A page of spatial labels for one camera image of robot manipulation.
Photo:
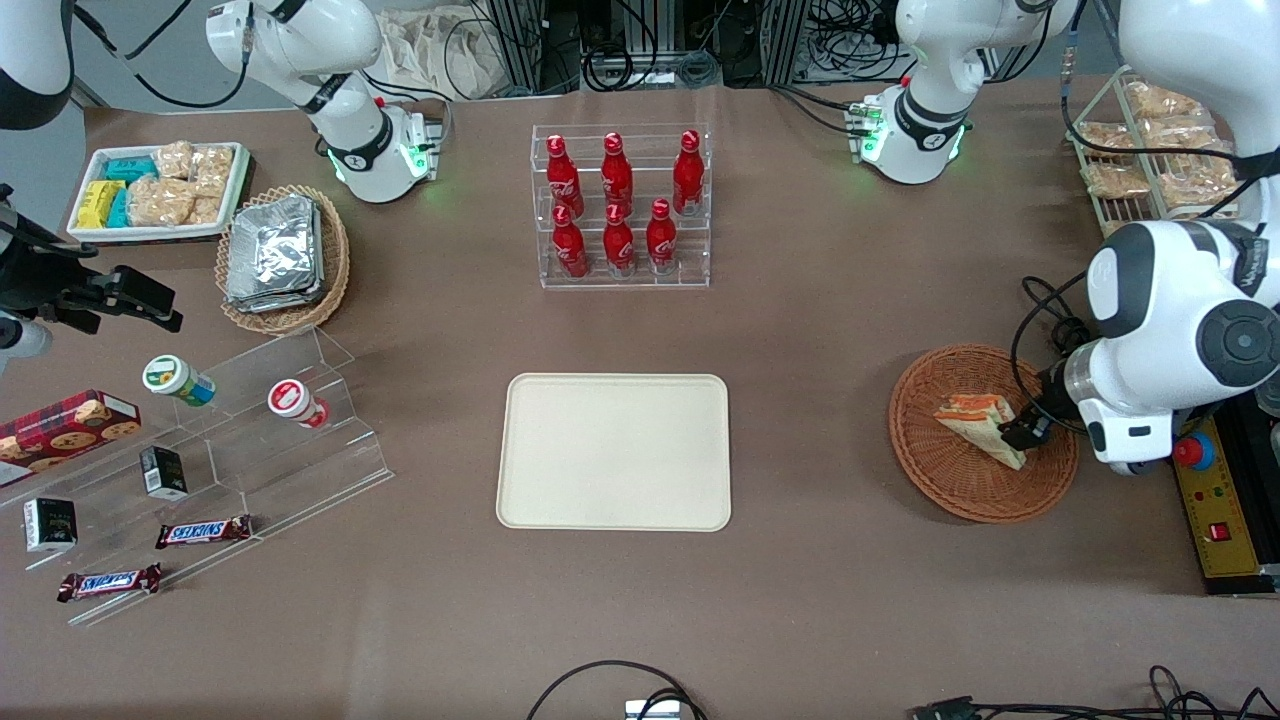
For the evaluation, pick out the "triangular sandwich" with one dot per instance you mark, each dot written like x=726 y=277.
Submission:
x=975 y=418

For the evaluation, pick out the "red tartan cookie box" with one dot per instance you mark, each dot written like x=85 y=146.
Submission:
x=60 y=430

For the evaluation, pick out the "aluminium frame profile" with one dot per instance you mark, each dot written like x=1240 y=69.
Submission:
x=790 y=40
x=520 y=40

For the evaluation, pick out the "silver foil packet stack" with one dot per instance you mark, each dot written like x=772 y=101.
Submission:
x=272 y=255

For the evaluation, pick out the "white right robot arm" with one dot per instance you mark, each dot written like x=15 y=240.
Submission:
x=300 y=40

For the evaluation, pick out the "red cola bottle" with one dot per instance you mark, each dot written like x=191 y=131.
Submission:
x=569 y=248
x=688 y=172
x=661 y=240
x=618 y=243
x=562 y=178
x=617 y=175

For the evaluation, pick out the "white rectangular snack tray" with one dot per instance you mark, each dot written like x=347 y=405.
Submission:
x=150 y=232

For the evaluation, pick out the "clear acrylic bottle rack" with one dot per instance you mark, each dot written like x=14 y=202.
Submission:
x=640 y=275

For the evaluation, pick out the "red lid yogurt cup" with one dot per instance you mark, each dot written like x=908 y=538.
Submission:
x=294 y=402

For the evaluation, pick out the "clear acrylic tiered stand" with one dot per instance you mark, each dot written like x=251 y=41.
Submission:
x=260 y=460

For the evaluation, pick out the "cream plastic tray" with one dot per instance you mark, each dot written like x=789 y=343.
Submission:
x=614 y=452

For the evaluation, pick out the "yellow emergency stop box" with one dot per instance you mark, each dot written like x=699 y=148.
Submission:
x=1215 y=510

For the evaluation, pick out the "clear bagged fried snack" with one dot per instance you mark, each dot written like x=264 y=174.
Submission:
x=1103 y=135
x=1115 y=180
x=1195 y=182
x=1160 y=100
x=1180 y=132

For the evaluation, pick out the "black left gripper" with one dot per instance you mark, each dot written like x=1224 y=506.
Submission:
x=1047 y=397

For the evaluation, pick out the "green lid yogurt cup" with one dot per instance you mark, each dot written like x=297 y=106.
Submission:
x=176 y=380

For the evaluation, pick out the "round brown wicker basket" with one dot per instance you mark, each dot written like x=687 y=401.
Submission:
x=950 y=480

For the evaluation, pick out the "Snickers chocolate bar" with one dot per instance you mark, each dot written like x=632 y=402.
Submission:
x=203 y=531
x=108 y=582

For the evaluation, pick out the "teal snack packet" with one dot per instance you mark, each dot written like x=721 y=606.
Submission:
x=130 y=168
x=118 y=210

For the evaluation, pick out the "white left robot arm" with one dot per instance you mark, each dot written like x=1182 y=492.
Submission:
x=1170 y=300

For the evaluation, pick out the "light wicker basket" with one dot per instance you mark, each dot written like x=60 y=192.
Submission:
x=335 y=270

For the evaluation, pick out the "clear rice cracker bag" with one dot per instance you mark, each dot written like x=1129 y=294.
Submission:
x=206 y=209
x=158 y=202
x=213 y=168
x=174 y=160

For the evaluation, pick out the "small black box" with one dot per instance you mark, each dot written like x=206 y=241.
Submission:
x=162 y=472
x=50 y=525

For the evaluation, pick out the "yellow snack packet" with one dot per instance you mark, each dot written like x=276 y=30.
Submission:
x=96 y=203

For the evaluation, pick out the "small silver device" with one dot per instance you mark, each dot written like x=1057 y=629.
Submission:
x=652 y=710

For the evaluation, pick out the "beige cloth bag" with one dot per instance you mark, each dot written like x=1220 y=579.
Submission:
x=430 y=55

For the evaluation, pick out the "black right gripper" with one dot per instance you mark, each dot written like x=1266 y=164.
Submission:
x=32 y=274

